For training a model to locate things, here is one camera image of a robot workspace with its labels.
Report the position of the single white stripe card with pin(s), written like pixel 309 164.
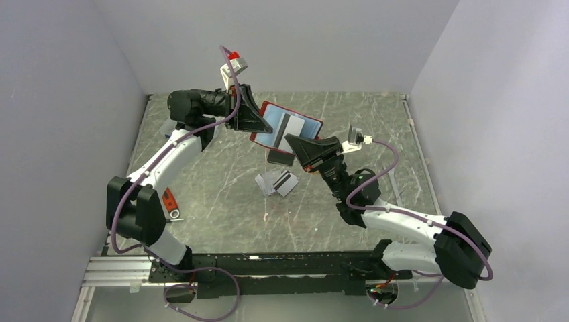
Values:
pixel 288 124

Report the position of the red leather wallet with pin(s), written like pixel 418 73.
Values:
pixel 272 113

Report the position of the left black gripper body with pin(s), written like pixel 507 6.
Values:
pixel 221 104

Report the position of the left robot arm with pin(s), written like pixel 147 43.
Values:
pixel 135 214

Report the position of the red utility knife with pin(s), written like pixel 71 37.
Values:
pixel 170 204

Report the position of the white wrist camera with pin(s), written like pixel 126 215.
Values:
pixel 231 69
pixel 356 139

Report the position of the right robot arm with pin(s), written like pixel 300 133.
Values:
pixel 449 246

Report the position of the aluminium frame rail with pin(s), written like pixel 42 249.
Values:
pixel 133 272

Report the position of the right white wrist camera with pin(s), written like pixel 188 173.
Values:
pixel 356 139

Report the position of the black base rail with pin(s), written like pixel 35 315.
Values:
pixel 347 272

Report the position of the white magnetic stripe card stack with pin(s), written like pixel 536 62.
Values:
pixel 275 182

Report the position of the silver wrench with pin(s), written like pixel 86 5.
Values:
pixel 394 184

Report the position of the black card holder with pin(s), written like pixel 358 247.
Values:
pixel 280 158

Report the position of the clear plastic organizer box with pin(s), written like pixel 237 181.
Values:
pixel 167 128

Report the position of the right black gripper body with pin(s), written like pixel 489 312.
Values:
pixel 332 172

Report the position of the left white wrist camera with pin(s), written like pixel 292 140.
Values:
pixel 231 69

